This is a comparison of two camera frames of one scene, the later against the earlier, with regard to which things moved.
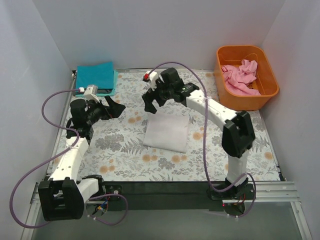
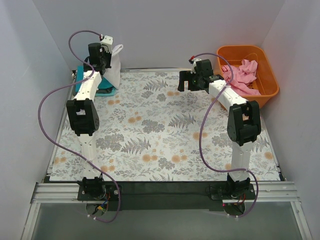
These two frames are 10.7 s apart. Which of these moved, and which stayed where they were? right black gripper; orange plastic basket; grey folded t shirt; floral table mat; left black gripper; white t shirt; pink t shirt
Moved: left black gripper; right black gripper; white t shirt
Stayed: orange plastic basket; floral table mat; pink t shirt; grey folded t shirt
